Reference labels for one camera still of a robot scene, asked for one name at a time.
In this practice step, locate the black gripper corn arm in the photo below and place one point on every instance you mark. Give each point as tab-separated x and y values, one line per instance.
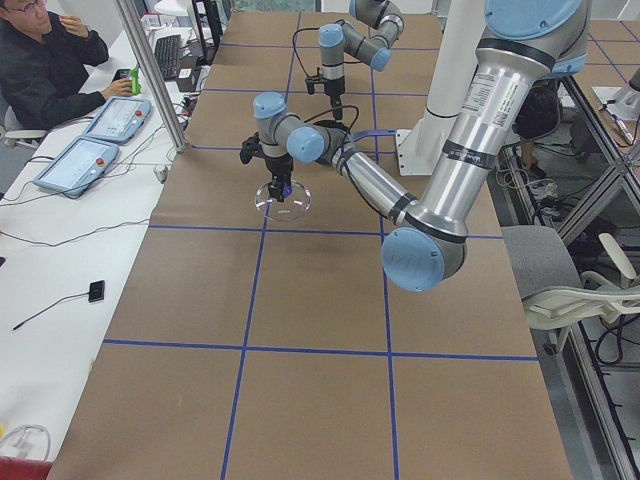
334	89

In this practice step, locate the black gripper pot arm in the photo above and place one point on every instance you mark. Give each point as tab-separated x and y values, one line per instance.
278	166

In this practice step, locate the glass pot lid blue knob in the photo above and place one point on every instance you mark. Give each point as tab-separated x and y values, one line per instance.
295	202

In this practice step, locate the silver robot arm at pot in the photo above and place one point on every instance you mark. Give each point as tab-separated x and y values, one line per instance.
523	42

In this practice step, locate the silver robot arm with corn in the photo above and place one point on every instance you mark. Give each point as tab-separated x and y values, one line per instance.
341	38

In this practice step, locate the dark blue saucepan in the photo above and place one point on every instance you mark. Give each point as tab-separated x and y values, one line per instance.
357	135

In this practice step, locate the upper blue teach pendant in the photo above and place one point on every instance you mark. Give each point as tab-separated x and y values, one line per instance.
119	119

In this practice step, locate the blue teach pendant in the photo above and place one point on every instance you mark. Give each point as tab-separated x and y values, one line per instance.
119	119
78	166

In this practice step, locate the black keyboard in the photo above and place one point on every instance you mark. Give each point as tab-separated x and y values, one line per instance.
168	54

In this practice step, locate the lower blue teach pendant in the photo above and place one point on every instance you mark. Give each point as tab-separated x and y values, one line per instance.
78	166

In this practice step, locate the small black device on table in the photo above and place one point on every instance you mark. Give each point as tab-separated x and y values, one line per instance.
96	291

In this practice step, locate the seated person in black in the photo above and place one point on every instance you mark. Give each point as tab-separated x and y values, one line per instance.
43	65

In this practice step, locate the grey office chair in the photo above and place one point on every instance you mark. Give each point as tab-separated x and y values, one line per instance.
555	296

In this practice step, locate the black wrist camera mount corn arm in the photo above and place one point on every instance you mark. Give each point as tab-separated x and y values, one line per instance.
312	81

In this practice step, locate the black wrist camera mount pot arm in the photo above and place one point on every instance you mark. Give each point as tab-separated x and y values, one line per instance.
251	148

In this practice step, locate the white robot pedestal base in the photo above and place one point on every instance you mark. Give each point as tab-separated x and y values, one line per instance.
419	148

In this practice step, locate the aluminium frame post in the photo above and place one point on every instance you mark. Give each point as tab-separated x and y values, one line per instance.
143	53

